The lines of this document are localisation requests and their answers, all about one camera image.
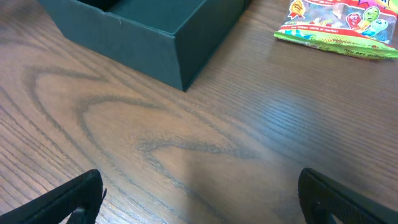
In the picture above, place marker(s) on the dark green gift box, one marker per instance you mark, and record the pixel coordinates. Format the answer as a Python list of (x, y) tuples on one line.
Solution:
[(169, 40)]

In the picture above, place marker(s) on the Haribo worms candy bag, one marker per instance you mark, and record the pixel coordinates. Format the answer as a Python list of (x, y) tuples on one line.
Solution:
[(356, 28)]

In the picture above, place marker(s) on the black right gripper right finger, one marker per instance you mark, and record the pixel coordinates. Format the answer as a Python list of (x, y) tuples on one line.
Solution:
[(322, 198)]

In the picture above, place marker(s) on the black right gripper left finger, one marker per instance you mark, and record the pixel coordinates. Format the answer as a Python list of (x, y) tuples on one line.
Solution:
[(79, 200)]

